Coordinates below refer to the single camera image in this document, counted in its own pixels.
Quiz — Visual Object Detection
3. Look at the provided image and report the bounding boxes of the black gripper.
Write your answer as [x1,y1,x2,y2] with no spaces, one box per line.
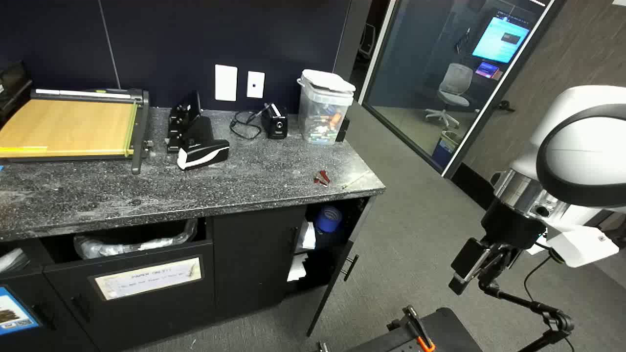
[479,198,547,255]

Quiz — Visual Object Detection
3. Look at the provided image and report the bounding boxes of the black bar door handle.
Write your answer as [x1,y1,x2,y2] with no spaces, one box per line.
[342,255,359,284]

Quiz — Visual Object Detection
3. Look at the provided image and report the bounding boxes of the dark cabinet door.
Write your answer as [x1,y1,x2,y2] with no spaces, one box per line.
[305,194,375,339]

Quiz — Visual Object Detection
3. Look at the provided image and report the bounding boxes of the dark cabinet with granite top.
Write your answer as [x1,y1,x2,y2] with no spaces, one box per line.
[0,106,387,352]

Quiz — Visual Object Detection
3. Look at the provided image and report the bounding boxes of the black base block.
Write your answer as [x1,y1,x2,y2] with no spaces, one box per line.
[348,306,484,352]

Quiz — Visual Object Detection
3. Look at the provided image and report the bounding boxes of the orange black clamp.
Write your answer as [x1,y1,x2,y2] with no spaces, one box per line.
[398,304,438,352]

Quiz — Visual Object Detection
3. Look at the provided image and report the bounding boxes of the white office chair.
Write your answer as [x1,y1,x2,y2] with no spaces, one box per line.
[424,61,475,132]

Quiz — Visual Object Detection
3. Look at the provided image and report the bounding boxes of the glass office partition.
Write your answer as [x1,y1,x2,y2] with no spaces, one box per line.
[359,0,567,181]

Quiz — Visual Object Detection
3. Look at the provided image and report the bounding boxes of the lit computer monitor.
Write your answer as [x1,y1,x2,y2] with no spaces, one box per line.
[469,14,531,67]

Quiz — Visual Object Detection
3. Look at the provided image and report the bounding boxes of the white paper stack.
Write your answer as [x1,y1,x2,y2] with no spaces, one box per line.
[283,220,318,286]

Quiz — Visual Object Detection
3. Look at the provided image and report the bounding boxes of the clear plastic container with lid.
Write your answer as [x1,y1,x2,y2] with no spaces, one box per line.
[295,69,357,147]

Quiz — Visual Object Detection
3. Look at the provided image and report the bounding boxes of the black white stapler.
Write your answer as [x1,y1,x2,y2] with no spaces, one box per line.
[175,114,232,173]

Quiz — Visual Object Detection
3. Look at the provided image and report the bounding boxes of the black hole punch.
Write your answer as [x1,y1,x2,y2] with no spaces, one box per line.
[162,93,203,157]

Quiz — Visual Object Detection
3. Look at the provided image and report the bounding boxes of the white drawer label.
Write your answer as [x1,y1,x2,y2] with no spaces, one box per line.
[91,257,205,304]

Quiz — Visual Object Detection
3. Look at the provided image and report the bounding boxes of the black trash drawer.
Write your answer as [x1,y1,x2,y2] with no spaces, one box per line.
[38,218,218,352]

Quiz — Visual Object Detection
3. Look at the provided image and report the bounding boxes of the clear plastic bin liner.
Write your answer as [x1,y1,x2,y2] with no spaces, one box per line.
[70,220,199,263]

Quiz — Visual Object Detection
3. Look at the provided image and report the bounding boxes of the wooden paper cutter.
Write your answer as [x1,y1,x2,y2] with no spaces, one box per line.
[0,87,152,177]

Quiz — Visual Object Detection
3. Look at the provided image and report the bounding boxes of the blue sticker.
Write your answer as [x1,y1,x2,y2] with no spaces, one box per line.
[0,286,42,339]

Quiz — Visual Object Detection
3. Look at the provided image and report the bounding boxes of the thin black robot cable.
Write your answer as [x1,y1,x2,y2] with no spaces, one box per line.
[520,253,555,310]

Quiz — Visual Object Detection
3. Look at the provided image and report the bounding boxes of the small white wall outlet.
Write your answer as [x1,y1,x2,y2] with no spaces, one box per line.
[244,69,267,102]

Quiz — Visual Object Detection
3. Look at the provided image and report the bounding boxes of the large white wall plate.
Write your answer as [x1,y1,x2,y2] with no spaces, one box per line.
[213,63,240,104]

